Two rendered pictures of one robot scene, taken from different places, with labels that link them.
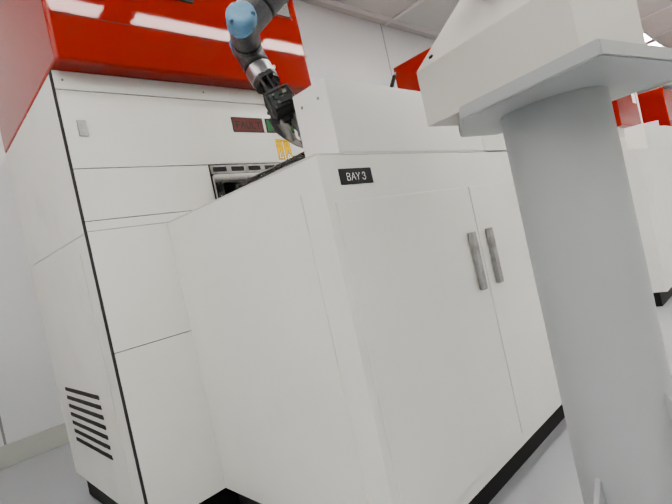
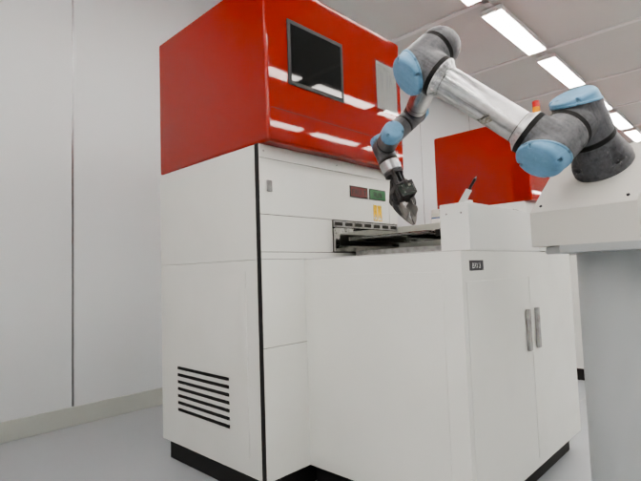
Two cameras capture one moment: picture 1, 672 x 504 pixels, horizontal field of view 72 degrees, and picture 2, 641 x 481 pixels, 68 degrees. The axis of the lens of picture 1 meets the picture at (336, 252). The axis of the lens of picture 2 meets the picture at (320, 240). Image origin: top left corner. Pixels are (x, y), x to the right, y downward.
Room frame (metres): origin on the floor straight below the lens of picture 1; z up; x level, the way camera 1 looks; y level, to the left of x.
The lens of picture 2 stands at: (-0.50, 0.44, 0.78)
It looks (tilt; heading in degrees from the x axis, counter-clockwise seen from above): 4 degrees up; 358
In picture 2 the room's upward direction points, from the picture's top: 2 degrees counter-clockwise
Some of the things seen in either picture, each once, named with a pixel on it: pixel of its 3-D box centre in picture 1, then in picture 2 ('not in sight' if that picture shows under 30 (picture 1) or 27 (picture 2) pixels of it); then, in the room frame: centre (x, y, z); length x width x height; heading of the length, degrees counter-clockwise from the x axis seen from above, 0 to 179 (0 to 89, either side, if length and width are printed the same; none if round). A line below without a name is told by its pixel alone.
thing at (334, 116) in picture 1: (402, 127); (494, 230); (1.06, -0.21, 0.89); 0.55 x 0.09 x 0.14; 134
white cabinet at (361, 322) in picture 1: (398, 320); (452, 361); (1.35, -0.14, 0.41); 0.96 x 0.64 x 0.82; 134
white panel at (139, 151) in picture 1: (216, 150); (337, 209); (1.40, 0.29, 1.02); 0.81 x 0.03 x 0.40; 134
